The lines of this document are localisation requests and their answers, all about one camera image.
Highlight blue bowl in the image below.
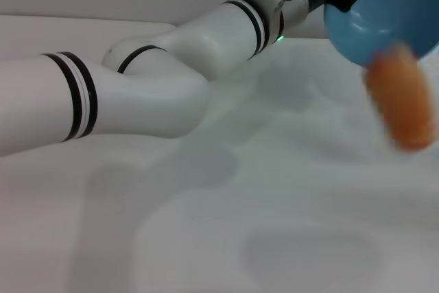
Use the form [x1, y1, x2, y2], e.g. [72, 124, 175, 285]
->
[323, 0, 439, 67]

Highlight orange striped bread loaf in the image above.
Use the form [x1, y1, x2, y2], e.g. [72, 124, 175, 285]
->
[363, 44, 432, 152]

